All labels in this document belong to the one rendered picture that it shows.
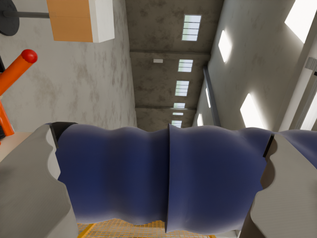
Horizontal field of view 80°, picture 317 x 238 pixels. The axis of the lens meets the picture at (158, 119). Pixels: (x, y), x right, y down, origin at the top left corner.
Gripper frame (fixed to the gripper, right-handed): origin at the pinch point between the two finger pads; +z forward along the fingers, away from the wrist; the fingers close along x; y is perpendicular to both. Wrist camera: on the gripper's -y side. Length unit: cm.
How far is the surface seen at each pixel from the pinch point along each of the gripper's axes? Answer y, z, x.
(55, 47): 50, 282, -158
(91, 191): 23.0, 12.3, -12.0
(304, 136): 16.0, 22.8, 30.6
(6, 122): 15.8, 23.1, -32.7
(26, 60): 1.8, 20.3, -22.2
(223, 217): 25.3, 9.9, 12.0
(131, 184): 21.1, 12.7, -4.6
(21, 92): 83, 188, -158
